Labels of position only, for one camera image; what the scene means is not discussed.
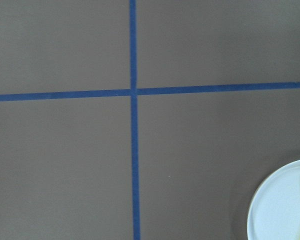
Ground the white round plate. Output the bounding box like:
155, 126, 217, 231
247, 160, 300, 240

